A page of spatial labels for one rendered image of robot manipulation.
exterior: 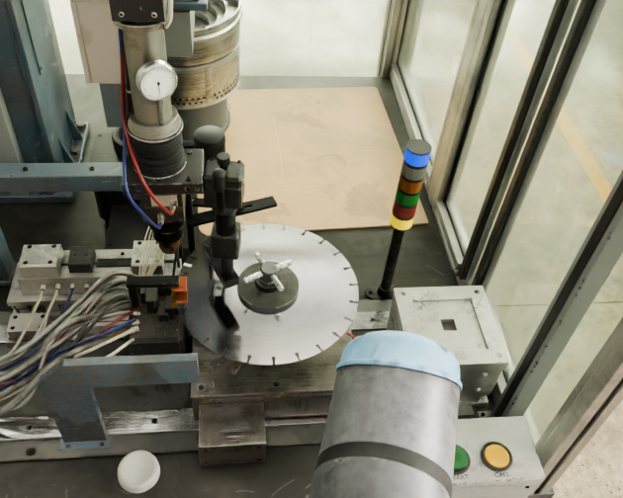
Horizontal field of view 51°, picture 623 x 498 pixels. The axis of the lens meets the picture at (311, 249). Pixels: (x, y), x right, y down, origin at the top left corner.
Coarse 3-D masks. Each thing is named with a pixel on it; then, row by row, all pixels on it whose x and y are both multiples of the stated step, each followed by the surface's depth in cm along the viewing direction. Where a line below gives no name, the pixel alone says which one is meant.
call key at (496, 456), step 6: (486, 450) 105; (492, 450) 106; (498, 450) 106; (504, 450) 106; (486, 456) 105; (492, 456) 105; (498, 456) 105; (504, 456) 105; (492, 462) 104; (498, 462) 104; (504, 462) 104
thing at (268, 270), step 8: (256, 256) 118; (264, 264) 116; (272, 264) 116; (280, 264) 116; (288, 264) 117; (264, 272) 114; (272, 272) 114; (248, 280) 114; (264, 280) 115; (272, 280) 114; (280, 288) 113
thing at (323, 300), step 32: (256, 224) 130; (192, 256) 123; (288, 256) 125; (320, 256) 125; (192, 288) 118; (320, 288) 120; (352, 288) 120; (192, 320) 113; (224, 320) 113; (256, 320) 114; (288, 320) 114; (320, 320) 115; (352, 320) 115; (256, 352) 109; (288, 352) 110; (320, 352) 110
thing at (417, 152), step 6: (408, 144) 117; (414, 144) 117; (420, 144) 117; (426, 144) 117; (408, 150) 116; (414, 150) 116; (420, 150) 116; (426, 150) 116; (408, 156) 117; (414, 156) 116; (420, 156) 115; (426, 156) 116; (408, 162) 117; (414, 162) 117; (420, 162) 116; (426, 162) 117
